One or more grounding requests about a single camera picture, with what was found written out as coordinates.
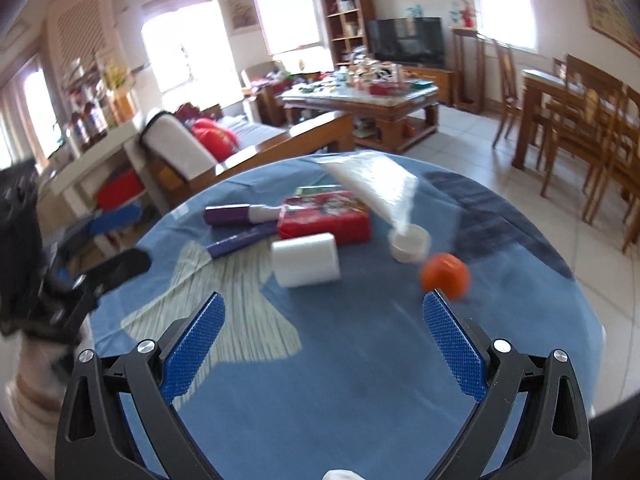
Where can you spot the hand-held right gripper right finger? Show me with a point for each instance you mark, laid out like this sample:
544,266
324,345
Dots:
455,347

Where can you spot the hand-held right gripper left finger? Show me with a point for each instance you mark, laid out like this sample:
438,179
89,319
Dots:
192,347

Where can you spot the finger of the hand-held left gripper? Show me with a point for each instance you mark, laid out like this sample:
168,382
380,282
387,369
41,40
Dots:
117,217
120,264

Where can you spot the orange tangerine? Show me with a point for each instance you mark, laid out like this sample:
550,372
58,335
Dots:
445,276

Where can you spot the clear pouch with white cap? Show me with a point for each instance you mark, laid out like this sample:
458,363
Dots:
380,185

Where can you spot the person's right hand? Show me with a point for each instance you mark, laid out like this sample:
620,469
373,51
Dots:
340,475

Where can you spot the red box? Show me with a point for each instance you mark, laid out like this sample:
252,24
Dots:
120,189

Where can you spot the wooden sofa with cushions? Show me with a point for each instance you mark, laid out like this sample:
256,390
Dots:
170,145

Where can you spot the dark bottle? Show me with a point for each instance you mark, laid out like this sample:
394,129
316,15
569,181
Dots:
82,125
97,117

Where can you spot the round table with blue cloth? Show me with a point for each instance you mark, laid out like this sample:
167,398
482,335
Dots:
350,360

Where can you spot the thick purple white marker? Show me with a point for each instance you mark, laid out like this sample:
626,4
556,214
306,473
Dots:
225,215

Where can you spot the thin purple marker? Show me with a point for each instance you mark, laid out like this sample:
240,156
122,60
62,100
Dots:
240,240

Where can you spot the red cushion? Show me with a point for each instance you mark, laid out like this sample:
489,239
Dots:
215,137

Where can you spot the white foam block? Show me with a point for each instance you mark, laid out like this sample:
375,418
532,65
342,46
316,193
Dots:
305,260

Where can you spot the wide window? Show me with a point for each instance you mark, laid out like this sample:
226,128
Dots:
190,55

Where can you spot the wooden armchair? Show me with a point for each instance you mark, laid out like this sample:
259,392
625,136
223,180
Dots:
260,105

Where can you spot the red printed packet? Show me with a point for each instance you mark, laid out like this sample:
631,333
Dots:
325,220

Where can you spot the white lattice panel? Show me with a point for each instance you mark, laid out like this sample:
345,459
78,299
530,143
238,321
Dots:
80,30

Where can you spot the green packet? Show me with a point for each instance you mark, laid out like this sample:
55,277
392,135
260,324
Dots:
315,191

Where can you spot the wooden coffee table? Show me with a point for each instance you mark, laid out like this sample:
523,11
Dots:
360,105

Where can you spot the tall window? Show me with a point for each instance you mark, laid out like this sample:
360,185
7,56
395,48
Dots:
285,15

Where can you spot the wooden television stand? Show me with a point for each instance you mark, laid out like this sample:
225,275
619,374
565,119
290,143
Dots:
430,77

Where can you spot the clutter of small items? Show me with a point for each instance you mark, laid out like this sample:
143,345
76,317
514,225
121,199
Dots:
370,77

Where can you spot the wooden dining chair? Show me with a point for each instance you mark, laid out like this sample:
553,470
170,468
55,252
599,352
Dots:
630,125
580,67
505,60

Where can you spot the black television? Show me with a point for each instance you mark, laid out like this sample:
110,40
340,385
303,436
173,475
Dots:
405,40

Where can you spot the tall wooden stand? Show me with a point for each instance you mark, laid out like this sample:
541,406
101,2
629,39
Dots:
467,32

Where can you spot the wooden bookshelf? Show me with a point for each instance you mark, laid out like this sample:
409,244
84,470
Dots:
365,10

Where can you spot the red flower vase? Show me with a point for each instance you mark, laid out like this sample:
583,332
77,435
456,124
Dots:
467,15

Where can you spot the framed floral picture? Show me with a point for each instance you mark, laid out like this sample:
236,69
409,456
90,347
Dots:
607,15

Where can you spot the small wall picture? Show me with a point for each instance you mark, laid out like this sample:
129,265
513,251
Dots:
243,14

